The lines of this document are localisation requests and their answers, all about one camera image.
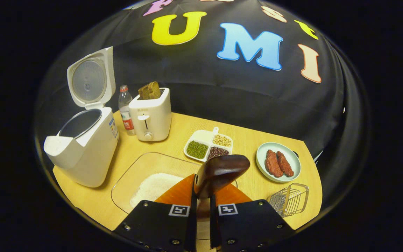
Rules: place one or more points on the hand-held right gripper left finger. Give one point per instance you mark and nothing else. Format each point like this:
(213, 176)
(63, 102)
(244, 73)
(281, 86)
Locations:
(152, 224)

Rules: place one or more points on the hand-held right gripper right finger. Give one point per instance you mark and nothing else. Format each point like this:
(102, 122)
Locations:
(250, 224)

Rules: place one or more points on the white rice heap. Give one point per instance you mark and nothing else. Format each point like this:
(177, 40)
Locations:
(152, 189)

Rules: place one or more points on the dark wooden spoon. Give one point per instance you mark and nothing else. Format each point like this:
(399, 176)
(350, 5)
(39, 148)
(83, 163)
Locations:
(222, 169)

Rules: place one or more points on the white rice cooker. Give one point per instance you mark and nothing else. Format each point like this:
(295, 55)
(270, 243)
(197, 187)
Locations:
(89, 150)

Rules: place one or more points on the clear glass dish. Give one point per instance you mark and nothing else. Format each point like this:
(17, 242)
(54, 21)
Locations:
(135, 171)

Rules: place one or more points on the red sausage piece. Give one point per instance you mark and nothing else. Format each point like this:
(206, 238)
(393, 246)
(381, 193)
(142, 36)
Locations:
(273, 163)
(285, 163)

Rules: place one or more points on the dark red beans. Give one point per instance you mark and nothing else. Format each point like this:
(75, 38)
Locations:
(218, 152)

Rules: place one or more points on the pale green round plate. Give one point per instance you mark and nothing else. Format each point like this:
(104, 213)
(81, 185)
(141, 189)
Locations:
(292, 157)

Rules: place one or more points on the green mung beans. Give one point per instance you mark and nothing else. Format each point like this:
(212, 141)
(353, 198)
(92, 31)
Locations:
(197, 149)

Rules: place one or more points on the yellow soybeans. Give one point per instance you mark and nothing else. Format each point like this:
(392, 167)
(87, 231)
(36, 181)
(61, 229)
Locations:
(222, 140)

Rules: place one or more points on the white divided bean plate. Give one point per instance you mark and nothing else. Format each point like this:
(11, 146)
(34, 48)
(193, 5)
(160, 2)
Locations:
(203, 137)

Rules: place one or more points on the white toaster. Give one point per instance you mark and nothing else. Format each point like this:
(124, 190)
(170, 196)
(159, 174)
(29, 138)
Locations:
(152, 119)

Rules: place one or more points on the clear plastic water bottle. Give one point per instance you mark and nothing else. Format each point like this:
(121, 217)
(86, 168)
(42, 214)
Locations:
(127, 115)

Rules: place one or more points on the brown toast slice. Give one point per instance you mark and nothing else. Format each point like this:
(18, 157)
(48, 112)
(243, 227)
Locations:
(155, 90)
(143, 92)

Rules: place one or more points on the black backdrop cloth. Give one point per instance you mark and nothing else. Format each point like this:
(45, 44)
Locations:
(222, 94)

